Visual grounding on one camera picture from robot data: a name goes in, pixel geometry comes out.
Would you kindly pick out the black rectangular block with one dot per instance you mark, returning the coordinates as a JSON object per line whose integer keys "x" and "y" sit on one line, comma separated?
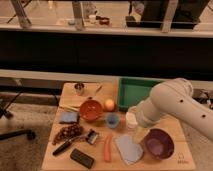
{"x": 82, "y": 158}

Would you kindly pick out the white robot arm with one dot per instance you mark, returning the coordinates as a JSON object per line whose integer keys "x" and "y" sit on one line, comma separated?
{"x": 174, "y": 97}

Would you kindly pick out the small blue cup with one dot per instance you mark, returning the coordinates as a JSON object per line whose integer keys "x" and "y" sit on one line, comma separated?
{"x": 112, "y": 120}

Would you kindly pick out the orange carrot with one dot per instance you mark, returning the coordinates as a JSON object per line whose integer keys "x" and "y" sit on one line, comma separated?
{"x": 107, "y": 148}

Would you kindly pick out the blue sponge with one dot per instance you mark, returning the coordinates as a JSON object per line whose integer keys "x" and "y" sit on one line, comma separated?
{"x": 68, "y": 117}

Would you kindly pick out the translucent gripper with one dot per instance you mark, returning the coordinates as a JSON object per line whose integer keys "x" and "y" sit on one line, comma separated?
{"x": 140, "y": 133}

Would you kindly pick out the bunch of dark grapes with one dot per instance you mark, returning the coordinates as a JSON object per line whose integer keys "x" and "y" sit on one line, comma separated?
{"x": 67, "y": 132}

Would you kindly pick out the white cup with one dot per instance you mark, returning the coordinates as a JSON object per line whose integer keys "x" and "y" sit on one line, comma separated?
{"x": 131, "y": 122}

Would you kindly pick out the purple bowl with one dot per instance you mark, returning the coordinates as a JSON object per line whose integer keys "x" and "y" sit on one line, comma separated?
{"x": 159, "y": 144}

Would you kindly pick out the wooden spoon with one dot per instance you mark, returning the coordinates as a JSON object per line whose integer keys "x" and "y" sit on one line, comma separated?
{"x": 94, "y": 94}

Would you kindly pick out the small metal cup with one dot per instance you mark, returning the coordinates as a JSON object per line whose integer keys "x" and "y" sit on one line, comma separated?
{"x": 79, "y": 88}

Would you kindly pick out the orange red bowl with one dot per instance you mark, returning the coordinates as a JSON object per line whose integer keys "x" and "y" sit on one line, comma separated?
{"x": 90, "y": 110}

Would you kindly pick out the green plastic tray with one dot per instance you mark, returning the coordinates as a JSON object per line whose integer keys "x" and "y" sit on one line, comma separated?
{"x": 132, "y": 91}

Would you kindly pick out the peach coloured ball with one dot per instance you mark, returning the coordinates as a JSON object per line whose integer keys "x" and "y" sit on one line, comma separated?
{"x": 109, "y": 105}

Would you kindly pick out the light blue cloth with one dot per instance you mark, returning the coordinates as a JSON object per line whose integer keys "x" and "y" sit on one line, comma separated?
{"x": 130, "y": 151}

